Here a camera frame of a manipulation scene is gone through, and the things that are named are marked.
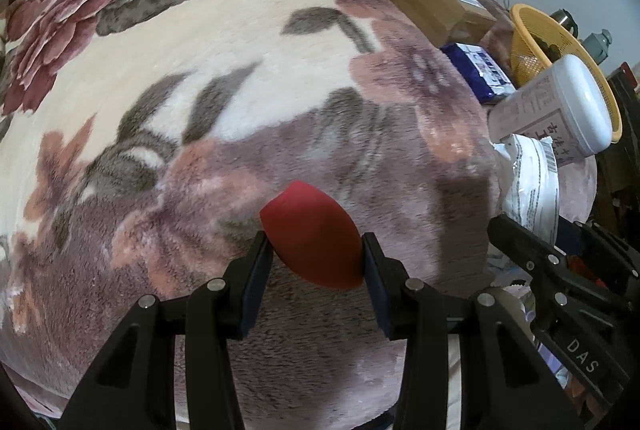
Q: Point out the white plastic jar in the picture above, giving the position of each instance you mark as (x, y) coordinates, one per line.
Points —
(575, 99)

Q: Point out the small dark object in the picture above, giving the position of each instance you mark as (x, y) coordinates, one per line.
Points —
(547, 48)

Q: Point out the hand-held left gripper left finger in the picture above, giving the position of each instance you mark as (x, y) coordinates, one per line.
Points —
(257, 280)

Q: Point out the white wipe packet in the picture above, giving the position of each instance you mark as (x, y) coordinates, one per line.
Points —
(530, 190)

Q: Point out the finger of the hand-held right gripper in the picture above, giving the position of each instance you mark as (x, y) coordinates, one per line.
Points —
(530, 255)
(610, 260)

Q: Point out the blue white plastic packet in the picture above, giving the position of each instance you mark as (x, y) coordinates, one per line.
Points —
(475, 69)

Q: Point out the metal kettle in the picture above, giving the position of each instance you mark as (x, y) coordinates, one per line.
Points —
(562, 20)

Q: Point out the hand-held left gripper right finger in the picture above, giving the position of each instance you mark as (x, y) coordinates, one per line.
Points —
(375, 280)

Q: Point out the grey thermos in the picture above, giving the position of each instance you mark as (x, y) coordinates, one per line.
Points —
(597, 43)

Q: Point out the red makeup sponge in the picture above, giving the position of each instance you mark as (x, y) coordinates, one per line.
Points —
(310, 235)

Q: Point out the yellow plastic basket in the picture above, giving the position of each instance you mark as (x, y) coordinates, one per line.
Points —
(530, 59)

